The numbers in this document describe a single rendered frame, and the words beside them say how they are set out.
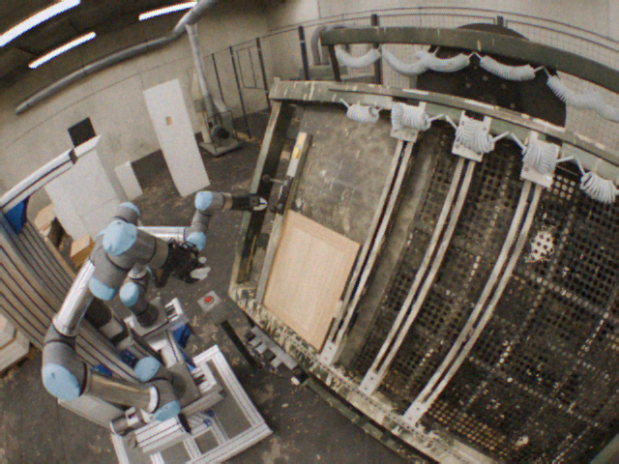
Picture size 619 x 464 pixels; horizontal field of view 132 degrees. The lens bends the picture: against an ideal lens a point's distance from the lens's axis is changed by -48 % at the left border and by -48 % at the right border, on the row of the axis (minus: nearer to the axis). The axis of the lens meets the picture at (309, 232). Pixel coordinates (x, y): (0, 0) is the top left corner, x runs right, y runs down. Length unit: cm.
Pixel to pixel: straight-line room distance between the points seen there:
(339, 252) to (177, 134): 406
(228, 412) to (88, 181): 272
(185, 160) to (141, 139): 444
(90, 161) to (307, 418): 323
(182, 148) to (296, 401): 417
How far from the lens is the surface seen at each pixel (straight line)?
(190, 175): 504
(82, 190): 342
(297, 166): 131
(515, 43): 134
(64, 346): 93
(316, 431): 214
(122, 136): 918
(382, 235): 99
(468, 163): 96
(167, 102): 474
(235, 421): 207
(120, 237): 59
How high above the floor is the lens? 211
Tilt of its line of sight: 39 degrees down
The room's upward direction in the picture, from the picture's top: 9 degrees counter-clockwise
